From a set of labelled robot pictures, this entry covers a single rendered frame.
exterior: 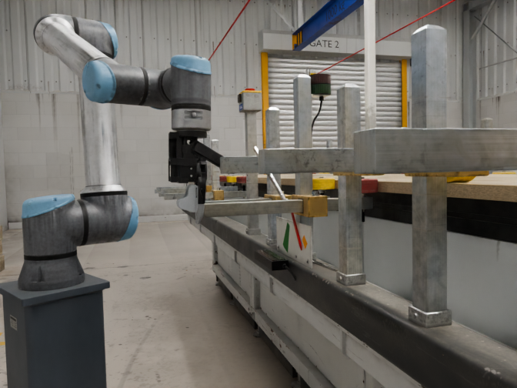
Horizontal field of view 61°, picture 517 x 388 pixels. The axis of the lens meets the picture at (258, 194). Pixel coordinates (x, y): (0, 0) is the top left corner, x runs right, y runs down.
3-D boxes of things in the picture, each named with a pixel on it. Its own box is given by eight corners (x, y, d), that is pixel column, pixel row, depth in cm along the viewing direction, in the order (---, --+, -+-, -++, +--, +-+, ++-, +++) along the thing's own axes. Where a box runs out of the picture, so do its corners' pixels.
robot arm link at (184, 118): (207, 115, 107) (214, 108, 98) (208, 135, 107) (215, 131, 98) (169, 113, 104) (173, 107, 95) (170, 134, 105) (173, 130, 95)
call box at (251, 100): (243, 112, 157) (242, 89, 157) (238, 115, 164) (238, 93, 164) (262, 112, 159) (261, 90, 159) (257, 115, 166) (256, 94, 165)
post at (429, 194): (427, 355, 65) (425, 21, 62) (412, 346, 68) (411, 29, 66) (447, 352, 66) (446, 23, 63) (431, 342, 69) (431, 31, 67)
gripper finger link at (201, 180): (195, 202, 103) (195, 165, 102) (202, 202, 103) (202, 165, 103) (198, 204, 98) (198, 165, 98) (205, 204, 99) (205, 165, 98)
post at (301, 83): (301, 264, 113) (298, 73, 110) (296, 261, 116) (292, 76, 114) (314, 262, 114) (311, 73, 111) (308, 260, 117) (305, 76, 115)
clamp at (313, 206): (308, 217, 105) (308, 196, 105) (288, 212, 118) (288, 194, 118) (330, 216, 106) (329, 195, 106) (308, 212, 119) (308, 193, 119)
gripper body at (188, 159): (168, 184, 104) (168, 132, 104) (204, 184, 107) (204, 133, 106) (171, 185, 97) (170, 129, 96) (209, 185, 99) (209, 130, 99)
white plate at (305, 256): (310, 269, 105) (309, 226, 104) (275, 250, 130) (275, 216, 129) (312, 268, 105) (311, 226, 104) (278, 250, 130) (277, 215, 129)
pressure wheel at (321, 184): (331, 215, 133) (330, 176, 133) (305, 214, 137) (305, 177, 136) (338, 212, 140) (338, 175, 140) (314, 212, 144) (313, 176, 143)
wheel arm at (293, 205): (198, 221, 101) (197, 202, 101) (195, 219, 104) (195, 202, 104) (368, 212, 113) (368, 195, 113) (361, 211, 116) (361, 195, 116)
